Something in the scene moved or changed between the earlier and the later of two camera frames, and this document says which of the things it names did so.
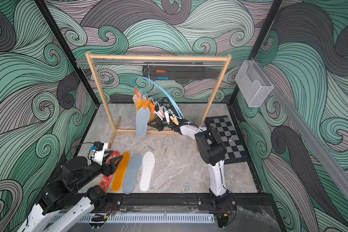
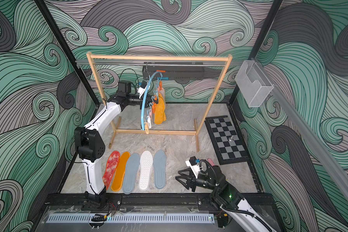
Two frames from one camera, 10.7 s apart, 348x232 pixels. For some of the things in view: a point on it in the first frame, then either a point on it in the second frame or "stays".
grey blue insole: (133, 167) stays
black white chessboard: (236, 153) stays
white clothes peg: (167, 116) → (149, 121)
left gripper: (108, 168) → (141, 101)
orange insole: (121, 170) stays
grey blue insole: (142, 118) → (159, 160)
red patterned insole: (106, 181) stays
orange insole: (152, 115) → (160, 96)
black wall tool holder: (174, 72) stays
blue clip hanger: (153, 102) → (151, 98)
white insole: (148, 162) stays
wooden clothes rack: (93, 55) stays
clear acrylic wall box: (253, 84) stays
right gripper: (160, 125) → (192, 180)
